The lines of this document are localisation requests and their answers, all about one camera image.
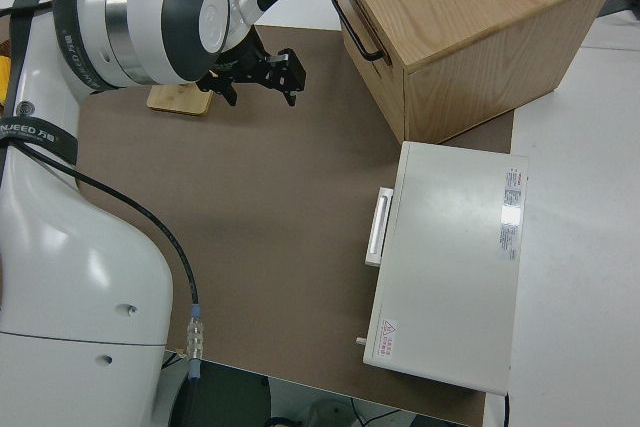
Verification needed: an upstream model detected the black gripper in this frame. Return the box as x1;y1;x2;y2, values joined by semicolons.
195;27;307;109

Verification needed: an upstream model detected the wooden mug rack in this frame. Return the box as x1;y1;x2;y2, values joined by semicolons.
146;81;214;118

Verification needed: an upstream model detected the brown table mat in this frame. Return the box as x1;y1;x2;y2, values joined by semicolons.
77;24;516;427

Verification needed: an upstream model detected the wooden box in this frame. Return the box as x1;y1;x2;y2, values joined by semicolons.
324;0;619;144

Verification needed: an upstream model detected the white toaster oven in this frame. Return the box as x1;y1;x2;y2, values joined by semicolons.
355;140;530;396

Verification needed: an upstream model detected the yellow object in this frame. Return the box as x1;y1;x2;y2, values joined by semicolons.
0;55;12;104

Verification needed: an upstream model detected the black box handle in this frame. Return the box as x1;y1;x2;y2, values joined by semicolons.
329;0;386;62

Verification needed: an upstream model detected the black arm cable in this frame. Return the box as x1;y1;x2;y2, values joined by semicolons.
0;0;207;427

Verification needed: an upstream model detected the oven door handle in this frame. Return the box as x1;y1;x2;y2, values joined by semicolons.
364;186;396;268

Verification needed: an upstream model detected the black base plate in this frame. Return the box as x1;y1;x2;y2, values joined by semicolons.
164;359;272;427

